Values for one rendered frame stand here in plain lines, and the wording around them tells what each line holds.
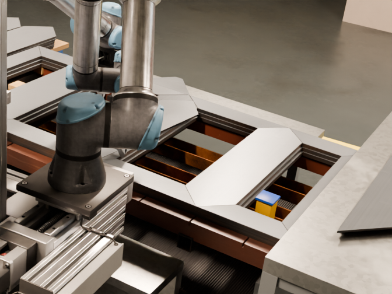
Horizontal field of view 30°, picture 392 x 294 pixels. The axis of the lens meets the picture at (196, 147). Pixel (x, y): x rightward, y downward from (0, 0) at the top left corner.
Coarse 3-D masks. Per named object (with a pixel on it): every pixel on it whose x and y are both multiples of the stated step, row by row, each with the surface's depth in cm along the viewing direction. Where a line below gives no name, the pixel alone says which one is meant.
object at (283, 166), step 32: (32, 64) 313; (64, 64) 313; (64, 96) 284; (160, 96) 294; (224, 128) 283; (256, 128) 278; (128, 160) 248; (288, 160) 259; (320, 160) 268; (160, 192) 227; (256, 192) 238; (224, 224) 219
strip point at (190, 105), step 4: (168, 100) 291; (172, 100) 291; (176, 100) 292; (180, 100) 292; (184, 100) 293; (188, 100) 293; (176, 104) 288; (180, 104) 289; (184, 104) 289; (188, 104) 290; (192, 104) 290; (188, 108) 286; (192, 108) 286; (196, 108) 287; (196, 112) 284
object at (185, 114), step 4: (160, 100) 290; (164, 100) 290; (160, 104) 286; (164, 104) 287; (168, 104) 287; (172, 104) 288; (164, 108) 283; (168, 108) 284; (172, 108) 284; (176, 108) 285; (180, 108) 285; (184, 108) 286; (168, 112) 281; (172, 112) 281; (176, 112) 282; (180, 112) 282; (184, 112) 283; (188, 112) 283; (192, 112) 283; (180, 116) 279; (184, 116) 279; (188, 116) 280; (192, 116) 280
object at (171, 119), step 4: (164, 112) 280; (164, 116) 277; (168, 116) 277; (172, 116) 278; (176, 116) 278; (164, 120) 274; (168, 120) 274; (172, 120) 275; (176, 120) 275; (180, 120) 275; (184, 120) 276; (172, 124) 271
